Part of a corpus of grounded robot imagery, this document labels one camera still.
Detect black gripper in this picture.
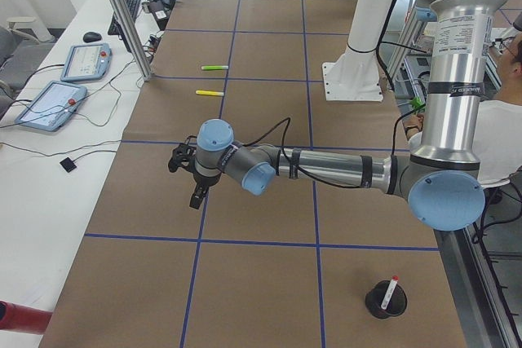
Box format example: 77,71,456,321
168,142,221,209

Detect red white marker pen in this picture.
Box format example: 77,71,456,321
380,275,399,310

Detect yellow highlighter pen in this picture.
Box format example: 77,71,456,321
196,90,224,97

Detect green highlighter pen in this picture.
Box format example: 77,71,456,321
201,65,229,71

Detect small black sensor box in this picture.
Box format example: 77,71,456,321
60,157,77,173

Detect blue teach pendant near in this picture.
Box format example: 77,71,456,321
15,81,87,132

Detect blue teach pendant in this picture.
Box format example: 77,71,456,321
15,81,87,132
60,42,112,82

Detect blue teach pendant far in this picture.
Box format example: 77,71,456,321
60,42,112,82

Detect black computer mouse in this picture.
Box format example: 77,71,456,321
82,31,102,43

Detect black keyboard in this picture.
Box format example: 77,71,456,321
107,0,142,37

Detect red fire extinguisher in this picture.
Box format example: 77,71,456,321
0,301,53,335

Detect black mesh cup left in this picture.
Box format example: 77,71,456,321
365,280,409,320

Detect green grabber tool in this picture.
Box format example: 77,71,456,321
409,97,426,114

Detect person in white shirt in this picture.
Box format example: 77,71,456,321
405,32,522,186

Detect aluminium frame post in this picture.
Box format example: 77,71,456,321
109,0,152,81

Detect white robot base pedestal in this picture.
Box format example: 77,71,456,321
322,0,393,102

